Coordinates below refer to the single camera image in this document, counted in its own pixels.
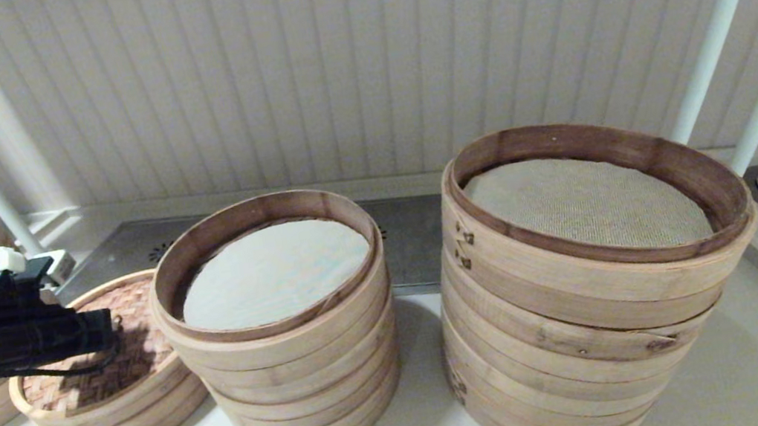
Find white round steamer liner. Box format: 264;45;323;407
170;210;380;339

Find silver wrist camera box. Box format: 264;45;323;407
25;248;78;290

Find small woven bamboo steamer lid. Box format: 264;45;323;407
0;267;192;426

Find beige mesh steamer liner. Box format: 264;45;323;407
459;135;716;277

